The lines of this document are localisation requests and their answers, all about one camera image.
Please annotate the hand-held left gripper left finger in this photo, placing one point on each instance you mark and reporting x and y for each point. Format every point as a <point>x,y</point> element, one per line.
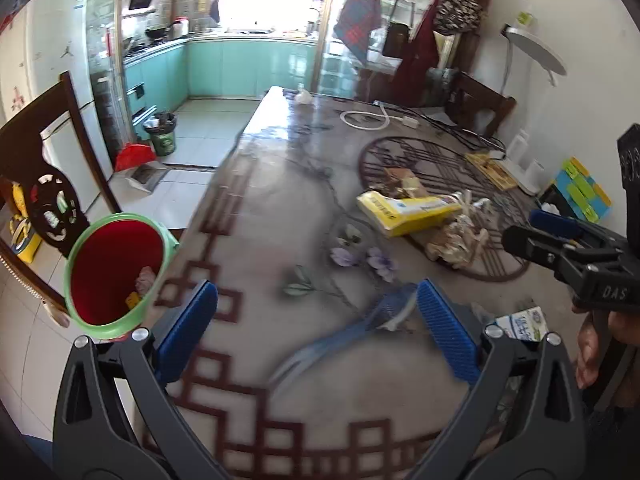
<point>187,325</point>

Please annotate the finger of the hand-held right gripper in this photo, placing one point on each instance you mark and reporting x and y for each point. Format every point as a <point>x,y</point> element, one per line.
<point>530,245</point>
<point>555,221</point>

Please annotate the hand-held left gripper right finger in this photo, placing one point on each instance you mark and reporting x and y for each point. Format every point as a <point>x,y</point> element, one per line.
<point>447,330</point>

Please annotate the brown paper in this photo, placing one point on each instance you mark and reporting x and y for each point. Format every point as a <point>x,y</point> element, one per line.
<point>457,242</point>

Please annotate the white milk carton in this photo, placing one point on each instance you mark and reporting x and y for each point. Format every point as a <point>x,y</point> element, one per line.
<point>522,325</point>

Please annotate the red bucket with green rim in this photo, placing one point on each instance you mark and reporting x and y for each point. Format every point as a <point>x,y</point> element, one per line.
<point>110,270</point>

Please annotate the yellow tissue packet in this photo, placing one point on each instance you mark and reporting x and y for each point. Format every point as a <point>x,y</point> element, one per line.
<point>400,212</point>

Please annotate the small brown box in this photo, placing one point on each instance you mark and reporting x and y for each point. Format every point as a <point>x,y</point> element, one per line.
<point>402,180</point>

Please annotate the green trash bin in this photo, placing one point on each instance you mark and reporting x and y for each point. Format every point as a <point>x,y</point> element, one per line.
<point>162,140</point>

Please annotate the person's right hand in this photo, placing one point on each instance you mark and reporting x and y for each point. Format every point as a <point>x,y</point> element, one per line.
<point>590,355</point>

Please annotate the white crumpled tissue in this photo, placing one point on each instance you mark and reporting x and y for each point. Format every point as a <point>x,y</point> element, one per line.
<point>550,208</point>

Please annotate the colourful block toy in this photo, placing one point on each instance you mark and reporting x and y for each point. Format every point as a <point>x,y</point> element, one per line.
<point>582,192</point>

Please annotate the white cup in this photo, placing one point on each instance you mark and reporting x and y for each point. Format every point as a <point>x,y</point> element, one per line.
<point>534,175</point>

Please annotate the yellow picture book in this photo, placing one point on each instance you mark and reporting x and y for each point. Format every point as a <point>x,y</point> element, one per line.
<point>492,172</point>

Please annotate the white bottle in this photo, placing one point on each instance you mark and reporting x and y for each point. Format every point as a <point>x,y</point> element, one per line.
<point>517,147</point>

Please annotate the white power strip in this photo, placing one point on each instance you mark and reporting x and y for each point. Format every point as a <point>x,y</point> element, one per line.
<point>496,154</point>

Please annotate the plain wooden chair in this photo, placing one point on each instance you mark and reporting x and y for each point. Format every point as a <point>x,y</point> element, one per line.
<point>480,102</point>

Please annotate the grey dustpan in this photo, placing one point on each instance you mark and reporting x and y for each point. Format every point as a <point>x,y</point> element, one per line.
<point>147,175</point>

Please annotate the white desk lamp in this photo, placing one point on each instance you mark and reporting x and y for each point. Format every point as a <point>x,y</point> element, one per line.
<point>537,50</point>

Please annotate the white charger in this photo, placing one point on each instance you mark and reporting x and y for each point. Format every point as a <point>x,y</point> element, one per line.
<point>410,121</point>

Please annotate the red broom and dustpan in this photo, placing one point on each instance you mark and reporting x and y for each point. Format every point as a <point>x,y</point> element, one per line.
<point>134,156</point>

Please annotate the yellow toy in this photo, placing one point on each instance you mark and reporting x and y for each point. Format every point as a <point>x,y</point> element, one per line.
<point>22,240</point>

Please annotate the dark red apron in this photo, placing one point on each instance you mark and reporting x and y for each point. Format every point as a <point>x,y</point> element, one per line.
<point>422,55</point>

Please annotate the patterned bag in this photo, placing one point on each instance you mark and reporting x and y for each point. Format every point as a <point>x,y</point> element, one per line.
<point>457,7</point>

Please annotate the black bag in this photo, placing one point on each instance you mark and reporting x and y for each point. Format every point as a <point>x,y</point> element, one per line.
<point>396,40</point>

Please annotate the glass sliding door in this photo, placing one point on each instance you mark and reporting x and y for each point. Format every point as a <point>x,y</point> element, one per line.
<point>335,80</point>

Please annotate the carved wooden chair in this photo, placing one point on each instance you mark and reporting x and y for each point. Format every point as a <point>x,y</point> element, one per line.
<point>35,120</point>

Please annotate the small white tissue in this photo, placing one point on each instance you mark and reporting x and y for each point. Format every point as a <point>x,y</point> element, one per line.
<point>302,96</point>

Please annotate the teal kitchen base cabinets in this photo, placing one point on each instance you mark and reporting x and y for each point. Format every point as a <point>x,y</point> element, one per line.
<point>225,67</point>

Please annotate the plaid towel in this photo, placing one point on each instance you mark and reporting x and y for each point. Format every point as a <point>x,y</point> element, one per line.
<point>357,15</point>

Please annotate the black wok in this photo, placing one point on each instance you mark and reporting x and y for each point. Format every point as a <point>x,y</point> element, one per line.
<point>157,32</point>

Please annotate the white refrigerator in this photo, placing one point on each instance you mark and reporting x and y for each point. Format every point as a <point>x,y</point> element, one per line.
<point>50,50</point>

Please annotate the yellow green wall plug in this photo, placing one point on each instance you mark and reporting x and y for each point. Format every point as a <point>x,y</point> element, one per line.
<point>524,18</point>

